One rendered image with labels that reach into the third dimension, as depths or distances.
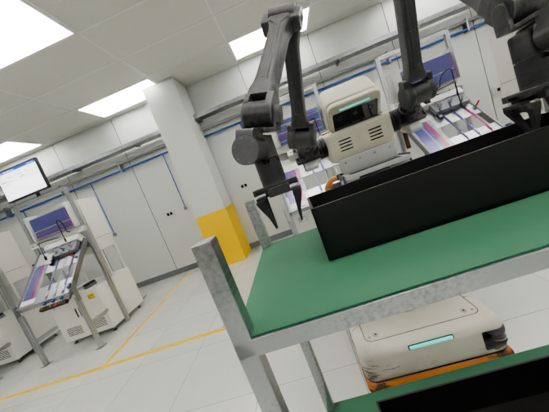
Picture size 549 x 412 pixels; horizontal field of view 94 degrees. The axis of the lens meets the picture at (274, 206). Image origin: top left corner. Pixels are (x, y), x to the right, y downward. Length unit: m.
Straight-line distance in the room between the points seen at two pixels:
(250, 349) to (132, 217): 5.03
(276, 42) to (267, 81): 0.15
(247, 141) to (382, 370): 1.18
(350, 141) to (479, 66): 4.56
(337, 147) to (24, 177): 3.81
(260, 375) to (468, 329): 1.12
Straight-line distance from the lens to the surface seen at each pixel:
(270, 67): 0.66
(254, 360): 0.42
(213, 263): 0.36
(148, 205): 5.17
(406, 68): 1.10
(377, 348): 1.37
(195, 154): 4.18
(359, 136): 1.12
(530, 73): 0.74
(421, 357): 1.42
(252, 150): 0.49
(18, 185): 4.35
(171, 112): 4.38
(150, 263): 5.45
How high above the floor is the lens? 1.15
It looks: 7 degrees down
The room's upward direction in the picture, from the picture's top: 21 degrees counter-clockwise
